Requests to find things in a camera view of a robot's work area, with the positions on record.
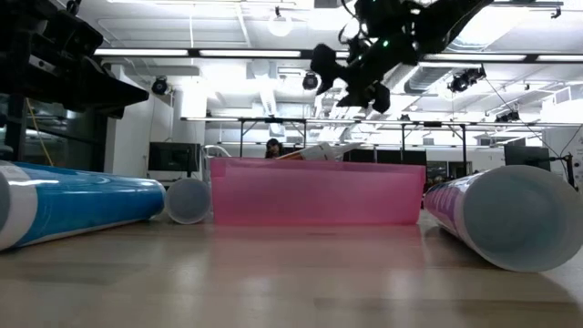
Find blue silicone tube wavy print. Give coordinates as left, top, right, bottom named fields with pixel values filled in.
left=423, top=164, right=583, bottom=274

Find yellow cable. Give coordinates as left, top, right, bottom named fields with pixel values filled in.
left=26, top=97, right=56, bottom=168

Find black desk monitor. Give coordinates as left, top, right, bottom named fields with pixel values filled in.
left=504, top=145, right=553, bottom=167

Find person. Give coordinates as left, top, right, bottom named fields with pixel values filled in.
left=265, top=138, right=286, bottom=159

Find black monitor on stand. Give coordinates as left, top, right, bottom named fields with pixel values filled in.
left=148, top=141, right=202, bottom=174

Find pink plastic bin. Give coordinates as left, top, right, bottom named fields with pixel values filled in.
left=210, top=157, right=427, bottom=227

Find plain blue silicone tube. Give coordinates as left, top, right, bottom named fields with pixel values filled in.
left=164, top=177, right=213, bottom=226
left=0, top=159, right=167, bottom=252

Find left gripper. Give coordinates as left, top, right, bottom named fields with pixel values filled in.
left=0, top=0, right=150, bottom=121

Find black ceiling spotlights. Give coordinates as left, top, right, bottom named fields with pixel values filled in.
left=447, top=66, right=487, bottom=94

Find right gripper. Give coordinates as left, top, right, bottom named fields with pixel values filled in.
left=311, top=42, right=394, bottom=116

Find round ceiling lamp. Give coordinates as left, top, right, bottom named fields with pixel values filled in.
left=267, top=15, right=294, bottom=38

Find black truss frame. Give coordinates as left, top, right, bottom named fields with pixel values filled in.
left=180, top=116, right=583, bottom=159

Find dark glass partition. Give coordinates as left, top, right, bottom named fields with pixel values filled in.
left=0, top=97, right=108, bottom=172

